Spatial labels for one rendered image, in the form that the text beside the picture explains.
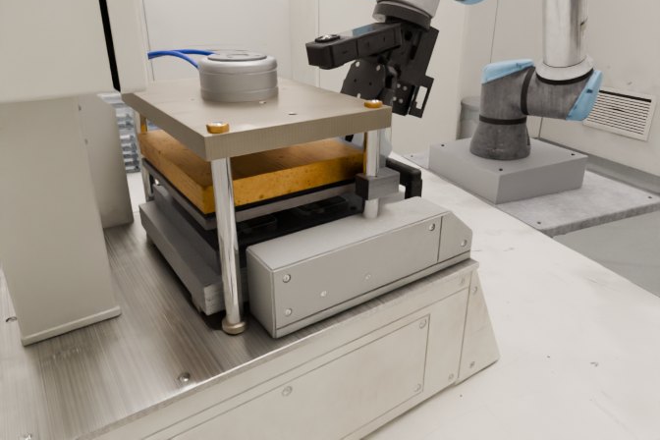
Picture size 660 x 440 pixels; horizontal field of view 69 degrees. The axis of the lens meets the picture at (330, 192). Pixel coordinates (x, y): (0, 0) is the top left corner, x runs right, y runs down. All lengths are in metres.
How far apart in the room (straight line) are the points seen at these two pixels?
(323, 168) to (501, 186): 0.77
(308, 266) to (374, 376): 0.17
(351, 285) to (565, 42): 0.82
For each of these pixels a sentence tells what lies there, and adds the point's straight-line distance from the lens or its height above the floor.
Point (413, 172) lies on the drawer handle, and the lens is 0.59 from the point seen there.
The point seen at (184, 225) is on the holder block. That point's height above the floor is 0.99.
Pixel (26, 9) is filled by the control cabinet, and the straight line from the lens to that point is 0.30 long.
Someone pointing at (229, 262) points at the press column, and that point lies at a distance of 0.41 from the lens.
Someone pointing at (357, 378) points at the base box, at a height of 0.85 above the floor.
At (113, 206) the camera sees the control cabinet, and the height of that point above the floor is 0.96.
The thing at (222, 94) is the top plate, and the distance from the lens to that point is 0.48.
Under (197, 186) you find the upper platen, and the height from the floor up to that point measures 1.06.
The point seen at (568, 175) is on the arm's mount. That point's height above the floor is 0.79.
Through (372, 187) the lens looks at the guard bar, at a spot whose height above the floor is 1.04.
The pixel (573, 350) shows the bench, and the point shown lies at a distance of 0.78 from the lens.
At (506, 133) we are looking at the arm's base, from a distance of 1.27.
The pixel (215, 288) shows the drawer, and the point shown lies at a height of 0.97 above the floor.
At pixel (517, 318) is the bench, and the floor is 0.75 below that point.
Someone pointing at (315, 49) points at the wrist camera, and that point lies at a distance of 0.54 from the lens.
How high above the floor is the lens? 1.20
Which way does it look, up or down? 22 degrees down
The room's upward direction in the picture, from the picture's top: straight up
